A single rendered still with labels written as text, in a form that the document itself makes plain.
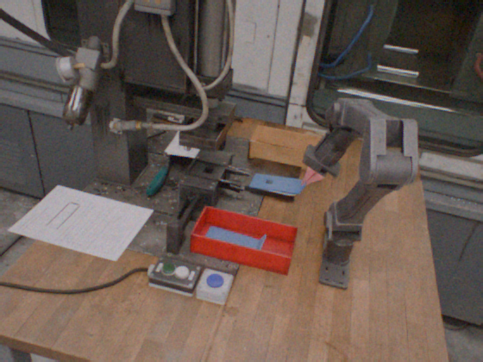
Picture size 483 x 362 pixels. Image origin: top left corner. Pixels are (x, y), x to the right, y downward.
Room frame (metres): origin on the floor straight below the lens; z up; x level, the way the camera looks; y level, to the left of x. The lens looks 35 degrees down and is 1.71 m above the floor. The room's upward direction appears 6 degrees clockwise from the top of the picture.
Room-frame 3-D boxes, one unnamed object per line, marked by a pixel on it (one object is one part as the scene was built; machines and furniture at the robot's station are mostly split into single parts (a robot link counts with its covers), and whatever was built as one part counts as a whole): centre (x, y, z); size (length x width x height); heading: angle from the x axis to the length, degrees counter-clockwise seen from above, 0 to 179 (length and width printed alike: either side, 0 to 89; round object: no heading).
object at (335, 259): (0.85, -0.27, 0.94); 0.20 x 0.07 x 0.08; 169
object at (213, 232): (0.86, 0.00, 0.92); 0.15 x 0.07 x 0.03; 76
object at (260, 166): (1.18, -0.10, 0.91); 0.17 x 0.16 x 0.02; 169
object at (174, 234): (0.84, 0.14, 0.95); 0.06 x 0.03 x 0.09; 169
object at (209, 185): (1.08, 0.10, 0.98); 0.20 x 0.10 x 0.01; 169
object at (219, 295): (0.71, 0.03, 0.90); 0.07 x 0.07 x 0.06; 79
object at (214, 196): (1.08, 0.10, 0.94); 0.20 x 0.10 x 0.07; 169
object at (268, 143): (1.33, -0.15, 0.93); 0.25 x 0.13 x 0.08; 79
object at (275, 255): (0.86, -0.03, 0.93); 0.25 x 0.12 x 0.06; 79
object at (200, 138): (1.08, 0.17, 1.22); 0.26 x 0.18 x 0.30; 79
